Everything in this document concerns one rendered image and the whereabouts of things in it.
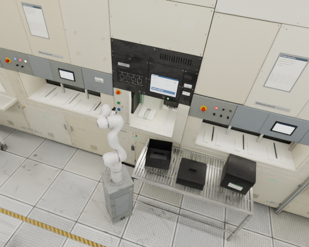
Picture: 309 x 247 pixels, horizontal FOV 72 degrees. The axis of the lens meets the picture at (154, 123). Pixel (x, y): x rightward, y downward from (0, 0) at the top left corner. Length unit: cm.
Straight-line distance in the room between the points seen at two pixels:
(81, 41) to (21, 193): 217
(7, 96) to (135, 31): 229
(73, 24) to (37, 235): 238
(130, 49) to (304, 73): 151
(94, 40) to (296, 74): 183
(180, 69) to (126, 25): 62
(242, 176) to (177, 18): 159
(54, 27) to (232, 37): 169
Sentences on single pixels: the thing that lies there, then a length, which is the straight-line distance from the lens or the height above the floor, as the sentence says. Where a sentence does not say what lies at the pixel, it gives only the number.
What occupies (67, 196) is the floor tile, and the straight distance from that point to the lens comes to 324.
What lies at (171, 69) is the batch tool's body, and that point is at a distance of 211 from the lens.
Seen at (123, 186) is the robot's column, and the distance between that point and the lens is 232.
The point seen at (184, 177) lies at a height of 86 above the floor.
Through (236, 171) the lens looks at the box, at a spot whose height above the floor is 101.
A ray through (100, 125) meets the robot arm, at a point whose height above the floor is 153.
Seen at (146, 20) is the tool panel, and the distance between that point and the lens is 201.
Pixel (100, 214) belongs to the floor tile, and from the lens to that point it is 304.
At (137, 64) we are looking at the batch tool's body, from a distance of 219.
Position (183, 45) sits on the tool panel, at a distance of 199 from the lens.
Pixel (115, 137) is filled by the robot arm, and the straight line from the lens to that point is 189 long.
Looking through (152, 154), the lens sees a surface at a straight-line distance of 256.
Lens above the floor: 276
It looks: 43 degrees down
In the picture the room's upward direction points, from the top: 7 degrees clockwise
